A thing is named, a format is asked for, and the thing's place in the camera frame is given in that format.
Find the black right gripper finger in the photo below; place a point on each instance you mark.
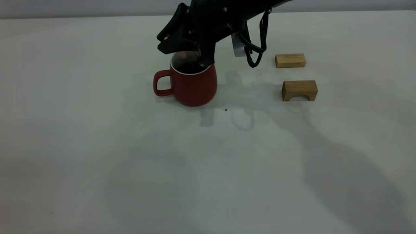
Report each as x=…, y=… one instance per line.
x=177, y=35
x=206, y=60

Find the arched wooden block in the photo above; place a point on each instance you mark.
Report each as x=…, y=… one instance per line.
x=299, y=87

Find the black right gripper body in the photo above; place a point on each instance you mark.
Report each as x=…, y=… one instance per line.
x=217, y=19

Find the flat wooden block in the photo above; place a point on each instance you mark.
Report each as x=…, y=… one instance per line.
x=290, y=60

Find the red ceramic cup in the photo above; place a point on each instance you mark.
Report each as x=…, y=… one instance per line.
x=195, y=87

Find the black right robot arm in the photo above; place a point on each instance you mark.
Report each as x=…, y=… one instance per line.
x=281, y=3

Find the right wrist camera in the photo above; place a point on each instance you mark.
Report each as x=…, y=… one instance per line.
x=238, y=45

